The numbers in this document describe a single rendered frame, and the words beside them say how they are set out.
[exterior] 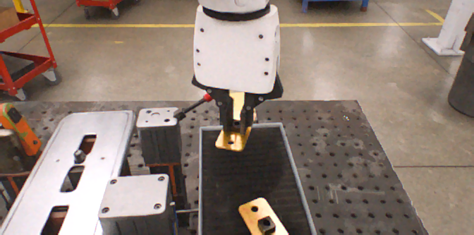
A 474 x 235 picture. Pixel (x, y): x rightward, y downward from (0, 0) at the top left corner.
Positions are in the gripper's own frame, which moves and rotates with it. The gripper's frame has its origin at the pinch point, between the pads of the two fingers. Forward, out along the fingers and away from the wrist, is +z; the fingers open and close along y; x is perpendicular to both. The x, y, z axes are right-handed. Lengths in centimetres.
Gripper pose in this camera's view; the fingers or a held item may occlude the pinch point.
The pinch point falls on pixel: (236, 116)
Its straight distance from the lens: 46.3
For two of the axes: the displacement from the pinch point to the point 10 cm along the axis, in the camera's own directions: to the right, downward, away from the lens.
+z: 0.0, 8.2, 5.7
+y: -9.6, -1.5, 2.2
